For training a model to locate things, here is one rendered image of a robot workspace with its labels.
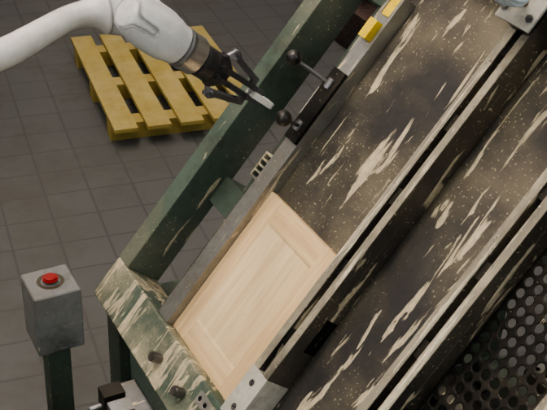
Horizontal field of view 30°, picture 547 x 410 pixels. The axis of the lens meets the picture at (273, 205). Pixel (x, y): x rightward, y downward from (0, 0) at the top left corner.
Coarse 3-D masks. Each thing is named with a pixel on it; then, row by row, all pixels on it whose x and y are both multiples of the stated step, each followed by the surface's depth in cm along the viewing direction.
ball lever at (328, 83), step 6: (288, 54) 233; (294, 54) 233; (300, 54) 234; (288, 60) 233; (294, 60) 233; (300, 60) 234; (306, 66) 235; (312, 72) 235; (318, 78) 236; (324, 78) 236; (330, 78) 236; (324, 84) 236; (330, 84) 236
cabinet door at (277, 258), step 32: (256, 224) 240; (288, 224) 233; (224, 256) 244; (256, 256) 237; (288, 256) 230; (320, 256) 223; (224, 288) 240; (256, 288) 233; (288, 288) 226; (192, 320) 243; (224, 320) 236; (256, 320) 229; (192, 352) 239; (224, 352) 232; (256, 352) 225; (224, 384) 228
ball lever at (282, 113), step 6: (276, 114) 228; (282, 114) 227; (288, 114) 228; (276, 120) 228; (282, 120) 227; (288, 120) 228; (300, 120) 238; (282, 126) 229; (294, 126) 238; (300, 126) 238
